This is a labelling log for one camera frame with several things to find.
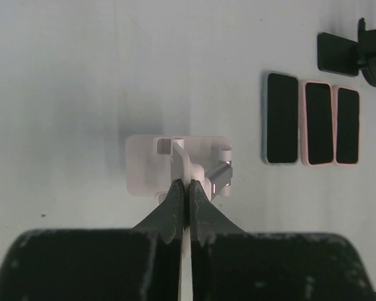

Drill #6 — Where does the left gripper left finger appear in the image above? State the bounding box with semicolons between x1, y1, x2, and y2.
0;179;185;300

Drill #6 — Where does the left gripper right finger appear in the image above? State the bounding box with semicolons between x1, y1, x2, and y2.
189;181;376;300

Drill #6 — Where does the clear acrylic phone stand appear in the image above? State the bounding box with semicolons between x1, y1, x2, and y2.
125;134;234;261

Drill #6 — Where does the pink case phone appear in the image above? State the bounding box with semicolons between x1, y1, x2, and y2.
334;87;360;165

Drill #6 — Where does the black phone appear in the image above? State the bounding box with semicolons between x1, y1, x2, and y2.
261;71;299;165

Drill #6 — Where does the black block phone stand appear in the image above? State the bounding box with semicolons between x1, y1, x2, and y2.
317;18;376;77

